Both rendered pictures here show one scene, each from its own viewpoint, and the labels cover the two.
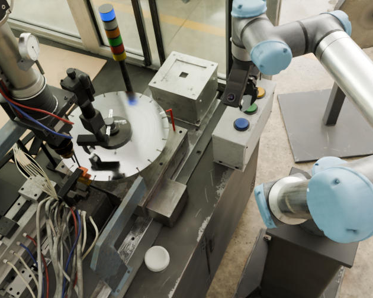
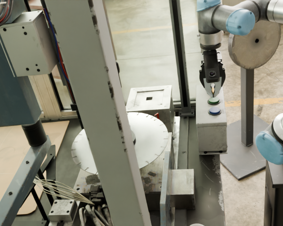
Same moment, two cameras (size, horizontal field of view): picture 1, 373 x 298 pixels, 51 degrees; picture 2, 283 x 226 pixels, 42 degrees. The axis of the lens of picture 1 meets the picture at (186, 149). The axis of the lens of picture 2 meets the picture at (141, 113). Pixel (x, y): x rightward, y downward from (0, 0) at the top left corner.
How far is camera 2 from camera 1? 0.54 m
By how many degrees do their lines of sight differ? 26
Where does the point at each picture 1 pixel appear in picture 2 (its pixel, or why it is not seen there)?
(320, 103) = (233, 133)
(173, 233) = (198, 213)
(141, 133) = (143, 133)
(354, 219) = not seen: outside the picture
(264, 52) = (238, 16)
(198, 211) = (209, 191)
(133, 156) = (147, 149)
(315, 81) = not seen: hidden behind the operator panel
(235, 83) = (211, 64)
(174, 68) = (139, 97)
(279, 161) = (225, 184)
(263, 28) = (227, 7)
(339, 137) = not seen: hidden behind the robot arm
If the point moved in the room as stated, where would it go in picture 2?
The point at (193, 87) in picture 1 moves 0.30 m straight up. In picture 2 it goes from (161, 102) to (151, 33)
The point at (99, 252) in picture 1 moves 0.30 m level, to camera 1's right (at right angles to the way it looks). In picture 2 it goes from (165, 210) to (260, 161)
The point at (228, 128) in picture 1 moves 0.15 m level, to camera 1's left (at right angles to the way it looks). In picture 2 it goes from (205, 116) to (171, 132)
